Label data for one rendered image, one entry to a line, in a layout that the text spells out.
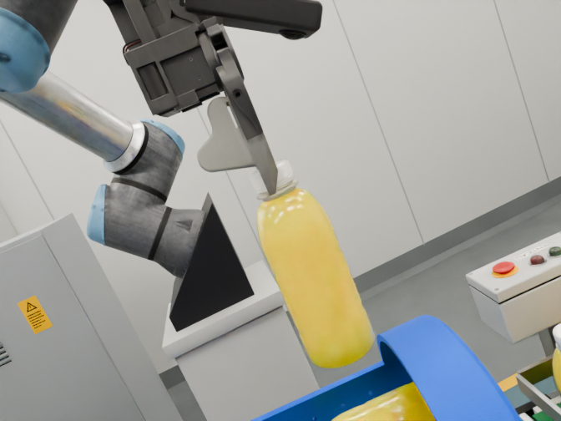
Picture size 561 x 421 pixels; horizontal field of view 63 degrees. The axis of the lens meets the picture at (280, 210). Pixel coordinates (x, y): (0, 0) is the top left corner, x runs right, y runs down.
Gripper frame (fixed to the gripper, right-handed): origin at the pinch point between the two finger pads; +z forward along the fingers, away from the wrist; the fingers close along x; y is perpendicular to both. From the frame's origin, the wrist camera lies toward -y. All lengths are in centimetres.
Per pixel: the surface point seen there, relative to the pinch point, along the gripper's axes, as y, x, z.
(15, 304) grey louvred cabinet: 108, -142, 25
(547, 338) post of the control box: -35, -29, 50
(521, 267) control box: -34, -29, 35
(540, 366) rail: -28, -21, 48
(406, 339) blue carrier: -6.4, -1.4, 21.7
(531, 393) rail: -24, -17, 48
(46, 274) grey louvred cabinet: 92, -144, 19
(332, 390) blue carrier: 3.1, -13.5, 31.6
